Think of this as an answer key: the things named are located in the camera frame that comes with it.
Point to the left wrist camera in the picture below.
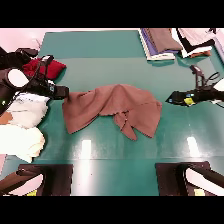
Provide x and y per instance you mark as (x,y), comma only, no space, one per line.
(42,70)

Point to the red garment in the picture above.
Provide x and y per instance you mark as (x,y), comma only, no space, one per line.
(53,68)

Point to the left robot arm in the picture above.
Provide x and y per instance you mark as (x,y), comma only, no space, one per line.
(16,78)

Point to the pale garment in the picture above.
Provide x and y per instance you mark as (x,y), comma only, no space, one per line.
(196,34)

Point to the grey garment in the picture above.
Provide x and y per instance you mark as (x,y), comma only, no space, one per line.
(164,39)

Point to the cream garment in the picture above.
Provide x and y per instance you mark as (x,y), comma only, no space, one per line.
(20,141)

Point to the white garment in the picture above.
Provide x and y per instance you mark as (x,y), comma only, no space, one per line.
(28,110)

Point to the brown shirt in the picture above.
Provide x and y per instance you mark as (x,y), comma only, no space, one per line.
(113,106)

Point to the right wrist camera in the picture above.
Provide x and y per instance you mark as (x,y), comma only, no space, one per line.
(199,77)

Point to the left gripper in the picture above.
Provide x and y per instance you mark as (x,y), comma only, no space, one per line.
(60,92)

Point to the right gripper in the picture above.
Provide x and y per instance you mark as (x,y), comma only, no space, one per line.
(181,97)

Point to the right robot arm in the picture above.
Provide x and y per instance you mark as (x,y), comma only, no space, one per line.
(209,180)

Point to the purple garment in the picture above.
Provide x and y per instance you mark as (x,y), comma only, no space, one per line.
(149,45)

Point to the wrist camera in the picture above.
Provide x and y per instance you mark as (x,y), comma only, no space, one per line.
(199,77)
(42,70)

